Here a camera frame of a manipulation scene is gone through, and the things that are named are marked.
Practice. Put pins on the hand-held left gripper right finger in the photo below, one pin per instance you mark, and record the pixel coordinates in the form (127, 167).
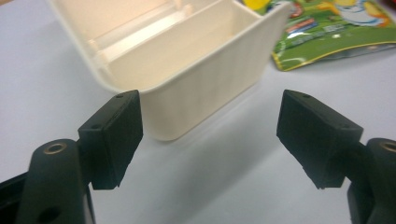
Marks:
(314, 137)

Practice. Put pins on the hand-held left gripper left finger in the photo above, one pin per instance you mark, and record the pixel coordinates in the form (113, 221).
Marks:
(112, 140)

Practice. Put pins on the yellow green seasoning pouch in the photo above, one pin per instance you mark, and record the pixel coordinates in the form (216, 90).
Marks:
(327, 42)

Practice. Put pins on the cream plastic storage box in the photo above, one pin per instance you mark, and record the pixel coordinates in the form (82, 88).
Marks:
(199, 74)

